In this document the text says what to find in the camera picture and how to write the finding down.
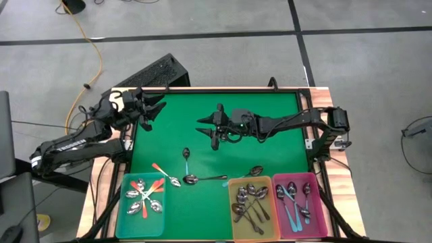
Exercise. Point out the black perforated computer case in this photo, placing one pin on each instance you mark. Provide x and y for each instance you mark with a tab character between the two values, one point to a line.
152	74

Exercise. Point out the grey desk top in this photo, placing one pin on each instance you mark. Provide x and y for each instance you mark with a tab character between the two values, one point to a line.
17	202
6	135

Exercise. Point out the green table mat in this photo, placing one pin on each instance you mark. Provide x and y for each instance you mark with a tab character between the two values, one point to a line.
216	108

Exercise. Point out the yellow tape roll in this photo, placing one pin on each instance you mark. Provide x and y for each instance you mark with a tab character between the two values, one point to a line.
44	222

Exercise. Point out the black aluminium rig frame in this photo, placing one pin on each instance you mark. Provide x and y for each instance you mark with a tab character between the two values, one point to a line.
216	90

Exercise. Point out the teal plastic bin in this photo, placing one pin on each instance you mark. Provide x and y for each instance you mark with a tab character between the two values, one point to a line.
141	226

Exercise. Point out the black round stand base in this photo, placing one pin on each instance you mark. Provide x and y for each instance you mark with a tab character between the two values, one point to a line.
74	5

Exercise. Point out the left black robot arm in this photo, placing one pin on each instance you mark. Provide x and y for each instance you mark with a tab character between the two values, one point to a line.
71	145

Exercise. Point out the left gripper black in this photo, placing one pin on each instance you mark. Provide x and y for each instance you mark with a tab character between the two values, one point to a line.
131	108

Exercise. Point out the pink plastic bin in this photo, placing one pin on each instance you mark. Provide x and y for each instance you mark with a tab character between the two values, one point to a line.
317	202

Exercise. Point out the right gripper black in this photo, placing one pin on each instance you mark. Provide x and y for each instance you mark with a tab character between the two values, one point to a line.
224	128

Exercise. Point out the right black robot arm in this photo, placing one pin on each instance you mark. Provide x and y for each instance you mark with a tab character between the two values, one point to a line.
303	119

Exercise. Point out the orange plastic bin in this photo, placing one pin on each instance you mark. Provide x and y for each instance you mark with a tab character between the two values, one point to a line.
253	233

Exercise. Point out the black desk leg bar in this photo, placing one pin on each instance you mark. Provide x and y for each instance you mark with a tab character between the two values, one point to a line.
64	182

